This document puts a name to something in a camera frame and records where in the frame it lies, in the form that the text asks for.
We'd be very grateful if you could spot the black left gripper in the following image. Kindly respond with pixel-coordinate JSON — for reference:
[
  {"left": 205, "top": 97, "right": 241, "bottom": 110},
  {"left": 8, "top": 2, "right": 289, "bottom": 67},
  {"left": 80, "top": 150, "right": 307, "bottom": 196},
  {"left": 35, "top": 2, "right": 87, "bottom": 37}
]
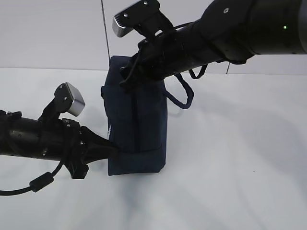
[{"left": 62, "top": 118, "right": 119, "bottom": 179}]

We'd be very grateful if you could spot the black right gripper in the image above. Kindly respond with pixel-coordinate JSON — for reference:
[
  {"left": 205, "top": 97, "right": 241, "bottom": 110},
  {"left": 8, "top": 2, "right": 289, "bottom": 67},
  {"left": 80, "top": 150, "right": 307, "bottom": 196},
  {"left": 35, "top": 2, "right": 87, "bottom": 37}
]
[{"left": 120, "top": 35, "right": 182, "bottom": 91}]

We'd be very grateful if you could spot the dark navy lunch bag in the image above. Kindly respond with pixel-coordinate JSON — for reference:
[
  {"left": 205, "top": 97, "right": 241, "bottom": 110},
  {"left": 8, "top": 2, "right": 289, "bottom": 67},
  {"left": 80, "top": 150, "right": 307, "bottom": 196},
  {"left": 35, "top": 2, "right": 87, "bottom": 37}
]
[{"left": 101, "top": 56, "right": 194, "bottom": 176}]

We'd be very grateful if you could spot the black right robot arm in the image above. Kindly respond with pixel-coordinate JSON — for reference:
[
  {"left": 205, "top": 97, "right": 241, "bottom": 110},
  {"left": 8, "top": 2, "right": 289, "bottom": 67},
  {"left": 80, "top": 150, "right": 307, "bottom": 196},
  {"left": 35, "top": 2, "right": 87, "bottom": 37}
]
[{"left": 112, "top": 0, "right": 307, "bottom": 91}]

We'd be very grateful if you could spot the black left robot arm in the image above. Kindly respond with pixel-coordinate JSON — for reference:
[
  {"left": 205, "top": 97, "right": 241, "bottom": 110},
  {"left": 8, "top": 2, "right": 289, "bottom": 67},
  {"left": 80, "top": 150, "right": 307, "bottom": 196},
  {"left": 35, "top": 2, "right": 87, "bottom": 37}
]
[{"left": 0, "top": 111, "right": 119, "bottom": 179}]

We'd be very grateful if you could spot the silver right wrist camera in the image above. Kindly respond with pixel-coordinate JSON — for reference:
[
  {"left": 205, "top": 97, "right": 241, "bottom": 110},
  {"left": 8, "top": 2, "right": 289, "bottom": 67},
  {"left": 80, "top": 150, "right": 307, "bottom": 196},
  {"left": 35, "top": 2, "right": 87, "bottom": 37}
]
[{"left": 112, "top": 0, "right": 175, "bottom": 41}]

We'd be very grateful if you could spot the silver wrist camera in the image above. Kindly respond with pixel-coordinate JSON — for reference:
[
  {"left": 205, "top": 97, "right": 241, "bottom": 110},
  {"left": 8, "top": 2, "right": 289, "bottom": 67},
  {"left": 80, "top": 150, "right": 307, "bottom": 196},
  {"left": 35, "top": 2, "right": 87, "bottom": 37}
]
[
  {"left": 112, "top": 0, "right": 175, "bottom": 41},
  {"left": 40, "top": 82, "right": 85, "bottom": 123}
]

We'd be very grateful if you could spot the black left camera cable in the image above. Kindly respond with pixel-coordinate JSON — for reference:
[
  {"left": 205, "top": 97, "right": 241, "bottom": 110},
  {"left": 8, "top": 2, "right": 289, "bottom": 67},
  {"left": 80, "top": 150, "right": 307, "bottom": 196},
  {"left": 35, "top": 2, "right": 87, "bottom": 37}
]
[{"left": 0, "top": 143, "right": 72, "bottom": 197}]

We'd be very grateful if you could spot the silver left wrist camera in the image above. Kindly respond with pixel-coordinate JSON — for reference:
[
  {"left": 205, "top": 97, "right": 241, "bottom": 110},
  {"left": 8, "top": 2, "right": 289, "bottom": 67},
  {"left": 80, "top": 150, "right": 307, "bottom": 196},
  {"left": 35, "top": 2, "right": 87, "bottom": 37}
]
[{"left": 40, "top": 82, "right": 85, "bottom": 123}]

